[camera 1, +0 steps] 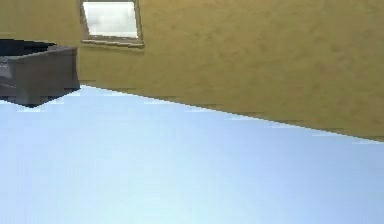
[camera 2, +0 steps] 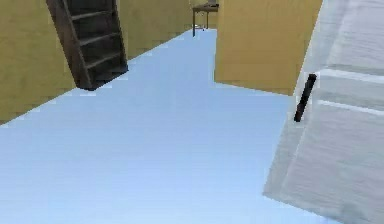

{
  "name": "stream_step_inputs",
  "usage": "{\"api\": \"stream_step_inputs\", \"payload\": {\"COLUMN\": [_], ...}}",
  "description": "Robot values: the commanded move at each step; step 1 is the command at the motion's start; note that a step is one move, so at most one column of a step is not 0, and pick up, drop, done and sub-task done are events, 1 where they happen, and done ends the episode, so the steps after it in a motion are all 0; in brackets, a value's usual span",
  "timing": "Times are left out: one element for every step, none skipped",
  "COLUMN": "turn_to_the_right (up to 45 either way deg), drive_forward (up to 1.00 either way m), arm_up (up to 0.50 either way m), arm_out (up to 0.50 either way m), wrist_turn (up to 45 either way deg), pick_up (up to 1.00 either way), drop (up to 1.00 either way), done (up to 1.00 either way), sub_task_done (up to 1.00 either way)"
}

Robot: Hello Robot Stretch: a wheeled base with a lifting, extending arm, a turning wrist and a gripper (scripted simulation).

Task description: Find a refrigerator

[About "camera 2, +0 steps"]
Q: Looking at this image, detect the dark brown wooden shelf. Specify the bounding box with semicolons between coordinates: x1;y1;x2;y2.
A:
45;0;130;92

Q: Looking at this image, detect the black door handle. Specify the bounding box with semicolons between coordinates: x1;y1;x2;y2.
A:
293;73;318;123

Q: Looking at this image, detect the brown wooden table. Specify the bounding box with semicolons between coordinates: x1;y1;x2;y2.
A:
191;3;220;38

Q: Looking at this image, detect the white room door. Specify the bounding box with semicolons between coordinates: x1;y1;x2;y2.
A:
262;0;384;224

